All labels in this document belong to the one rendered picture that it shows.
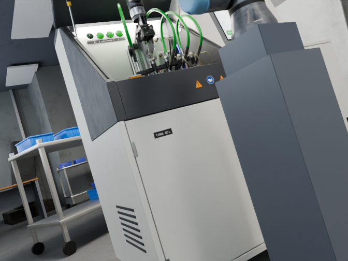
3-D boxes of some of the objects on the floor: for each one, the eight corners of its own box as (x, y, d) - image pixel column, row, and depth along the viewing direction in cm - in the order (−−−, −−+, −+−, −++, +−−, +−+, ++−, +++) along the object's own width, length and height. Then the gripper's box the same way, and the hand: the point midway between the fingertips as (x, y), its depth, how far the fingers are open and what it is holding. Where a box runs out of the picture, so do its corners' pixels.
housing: (132, 279, 166) (56, 22, 172) (118, 267, 192) (53, 43, 198) (303, 193, 229) (243, 6, 235) (276, 192, 254) (223, 24, 260)
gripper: (133, 13, 147) (146, 55, 146) (150, 12, 151) (163, 52, 150) (129, 22, 155) (141, 61, 154) (145, 20, 159) (157, 59, 158)
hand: (149, 57), depth 154 cm, fingers closed
